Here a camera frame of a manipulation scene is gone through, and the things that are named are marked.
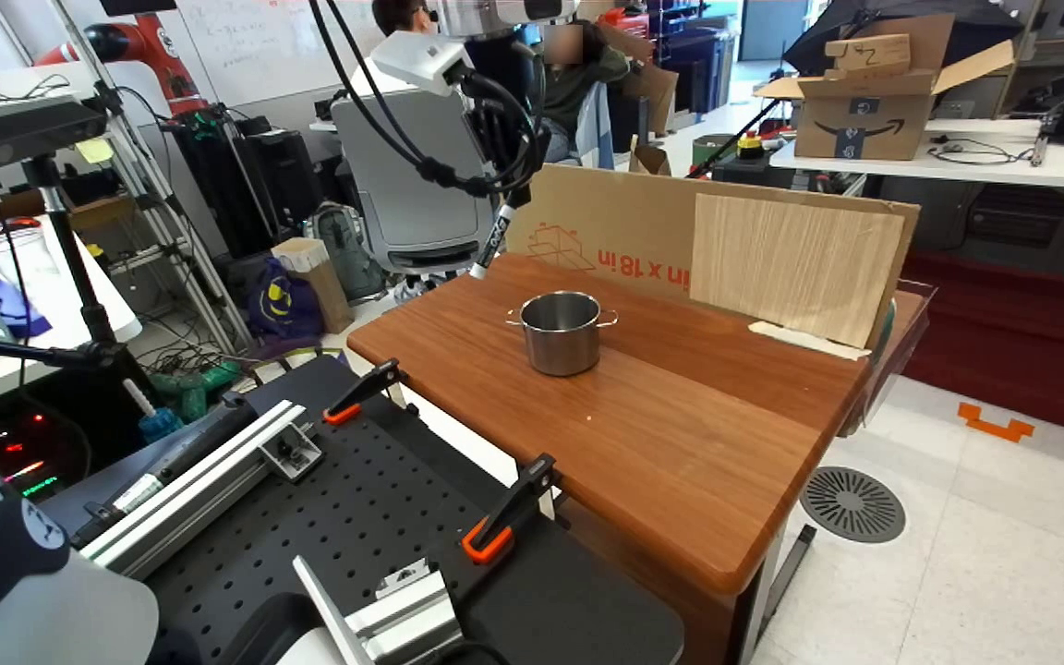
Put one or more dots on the black camera on tripod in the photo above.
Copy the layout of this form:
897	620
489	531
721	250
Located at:
19	127

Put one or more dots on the grey office chair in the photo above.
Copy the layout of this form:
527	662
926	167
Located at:
404	215

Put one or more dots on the silver metal stand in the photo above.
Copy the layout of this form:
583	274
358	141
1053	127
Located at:
177	236

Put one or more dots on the red yellow emergency button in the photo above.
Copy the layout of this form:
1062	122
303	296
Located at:
753	141

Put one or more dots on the black tripod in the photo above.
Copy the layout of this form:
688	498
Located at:
88	291

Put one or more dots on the white desk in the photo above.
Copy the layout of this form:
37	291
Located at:
987	167

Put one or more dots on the person in dark green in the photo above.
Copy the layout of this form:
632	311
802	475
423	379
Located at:
583	80

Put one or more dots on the pale corrugated cardboard sheet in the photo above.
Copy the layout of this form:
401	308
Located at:
793	260

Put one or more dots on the green tool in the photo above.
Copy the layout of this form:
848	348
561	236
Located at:
194	390

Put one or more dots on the purple bag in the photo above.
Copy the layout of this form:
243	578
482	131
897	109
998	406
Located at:
277	308

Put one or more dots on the large brown cardboard panel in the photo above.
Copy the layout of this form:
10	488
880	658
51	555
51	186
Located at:
593	223

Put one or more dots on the white flat strip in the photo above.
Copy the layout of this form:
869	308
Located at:
802	339

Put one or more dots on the black perforated breadboard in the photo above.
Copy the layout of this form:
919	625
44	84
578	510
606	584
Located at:
359	518

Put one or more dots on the black computer tower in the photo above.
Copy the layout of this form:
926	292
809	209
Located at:
259	170

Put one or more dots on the short aluminium bracket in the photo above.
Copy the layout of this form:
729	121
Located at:
396	615

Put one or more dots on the red machine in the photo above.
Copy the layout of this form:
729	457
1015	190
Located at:
149	50

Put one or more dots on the long aluminium rail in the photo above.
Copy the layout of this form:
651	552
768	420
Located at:
194	487

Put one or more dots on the blue cloth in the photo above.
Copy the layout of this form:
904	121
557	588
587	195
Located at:
10	306

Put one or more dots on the small steel pot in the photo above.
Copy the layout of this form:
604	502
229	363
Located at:
557	358

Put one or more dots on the open Amazon cardboard box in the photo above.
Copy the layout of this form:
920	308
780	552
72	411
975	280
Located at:
865	116

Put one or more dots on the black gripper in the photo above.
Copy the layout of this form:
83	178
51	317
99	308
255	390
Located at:
502	88

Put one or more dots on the black orange bar clamp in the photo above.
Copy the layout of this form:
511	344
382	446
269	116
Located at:
509	510
365	390

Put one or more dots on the brown paper bag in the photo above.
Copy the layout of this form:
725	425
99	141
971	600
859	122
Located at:
317	274

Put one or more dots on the black control box with lights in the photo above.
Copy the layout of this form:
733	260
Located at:
15	450

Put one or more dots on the white side table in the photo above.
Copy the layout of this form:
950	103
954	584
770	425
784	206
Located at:
0	334

